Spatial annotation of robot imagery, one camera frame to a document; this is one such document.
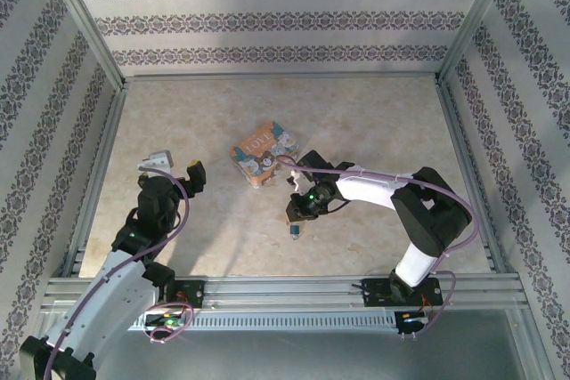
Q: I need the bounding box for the orange LOVE print tin box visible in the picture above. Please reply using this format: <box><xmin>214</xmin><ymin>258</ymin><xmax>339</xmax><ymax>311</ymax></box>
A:
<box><xmin>230</xmin><ymin>120</ymin><xmax>300</xmax><ymax>192</ymax></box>

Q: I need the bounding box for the grey metal sheet panel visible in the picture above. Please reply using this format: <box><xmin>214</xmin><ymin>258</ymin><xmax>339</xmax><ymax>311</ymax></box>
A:
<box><xmin>26</xmin><ymin>308</ymin><xmax>549</xmax><ymax>380</ymax></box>

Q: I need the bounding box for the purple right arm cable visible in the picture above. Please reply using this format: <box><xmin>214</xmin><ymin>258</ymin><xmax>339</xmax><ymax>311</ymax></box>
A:
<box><xmin>276</xmin><ymin>155</ymin><xmax>480</xmax><ymax>341</ymax></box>

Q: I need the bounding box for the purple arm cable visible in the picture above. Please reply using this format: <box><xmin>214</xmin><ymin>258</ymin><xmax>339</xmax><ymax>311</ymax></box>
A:
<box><xmin>276</xmin><ymin>155</ymin><xmax>480</xmax><ymax>341</ymax></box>
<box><xmin>44</xmin><ymin>166</ymin><xmax>195</xmax><ymax>380</ymax></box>

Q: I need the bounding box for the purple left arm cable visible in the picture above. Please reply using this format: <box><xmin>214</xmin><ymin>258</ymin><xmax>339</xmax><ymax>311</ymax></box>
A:
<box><xmin>44</xmin><ymin>166</ymin><xmax>195</xmax><ymax>380</ymax></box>

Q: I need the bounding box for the aluminium table side rail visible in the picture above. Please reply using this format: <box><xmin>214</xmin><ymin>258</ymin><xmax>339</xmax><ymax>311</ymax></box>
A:
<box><xmin>434</xmin><ymin>77</ymin><xmax>511</xmax><ymax>274</ymax></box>
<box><xmin>66</xmin><ymin>81</ymin><xmax>130</xmax><ymax>279</ymax></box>

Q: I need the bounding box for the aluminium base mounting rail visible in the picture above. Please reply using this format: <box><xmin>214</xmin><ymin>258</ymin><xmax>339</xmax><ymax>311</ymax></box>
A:
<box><xmin>42</xmin><ymin>273</ymin><xmax>522</xmax><ymax>311</ymax></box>

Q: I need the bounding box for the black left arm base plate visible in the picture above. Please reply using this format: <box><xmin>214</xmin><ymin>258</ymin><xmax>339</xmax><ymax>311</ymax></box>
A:
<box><xmin>155</xmin><ymin>279</ymin><xmax>207</xmax><ymax>310</ymax></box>

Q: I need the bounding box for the grey slotted cable duct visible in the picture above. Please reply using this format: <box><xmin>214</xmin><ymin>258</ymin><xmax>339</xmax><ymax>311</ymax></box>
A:
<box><xmin>128</xmin><ymin>311</ymin><xmax>398</xmax><ymax>333</ymax></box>

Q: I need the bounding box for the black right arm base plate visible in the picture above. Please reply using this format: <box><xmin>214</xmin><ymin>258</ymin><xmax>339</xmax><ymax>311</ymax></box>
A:
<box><xmin>362</xmin><ymin>279</ymin><xmax>443</xmax><ymax>308</ymax></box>

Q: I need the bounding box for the aluminium table back rail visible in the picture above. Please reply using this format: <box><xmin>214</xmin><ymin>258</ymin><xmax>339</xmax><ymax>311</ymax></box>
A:
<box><xmin>122</xmin><ymin>72</ymin><xmax>442</xmax><ymax>84</ymax></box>

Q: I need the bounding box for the aluminium frame post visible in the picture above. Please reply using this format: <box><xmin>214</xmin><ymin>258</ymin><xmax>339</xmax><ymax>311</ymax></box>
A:
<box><xmin>37</xmin><ymin>0</ymin><xmax>130</xmax><ymax>93</ymax></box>
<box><xmin>436</xmin><ymin>0</ymin><xmax>534</xmax><ymax>84</ymax></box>

